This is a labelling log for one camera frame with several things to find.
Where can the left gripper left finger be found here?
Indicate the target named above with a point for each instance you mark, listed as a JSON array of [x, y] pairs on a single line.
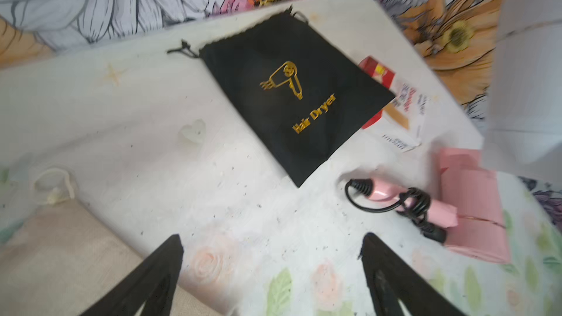
[[149, 289]]

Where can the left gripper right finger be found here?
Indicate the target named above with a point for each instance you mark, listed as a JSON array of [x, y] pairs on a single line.
[[395, 287]]

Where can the beige cloth bag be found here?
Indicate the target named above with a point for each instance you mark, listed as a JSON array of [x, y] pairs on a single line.
[[61, 259]]

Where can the pink hair dryer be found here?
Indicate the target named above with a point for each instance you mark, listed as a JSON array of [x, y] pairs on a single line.
[[467, 218]]

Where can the black hair dryer pouch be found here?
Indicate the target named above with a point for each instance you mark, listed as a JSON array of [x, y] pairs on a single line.
[[299, 94]]

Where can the red white bandage box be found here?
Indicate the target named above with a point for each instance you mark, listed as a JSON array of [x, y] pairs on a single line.
[[400, 123]]

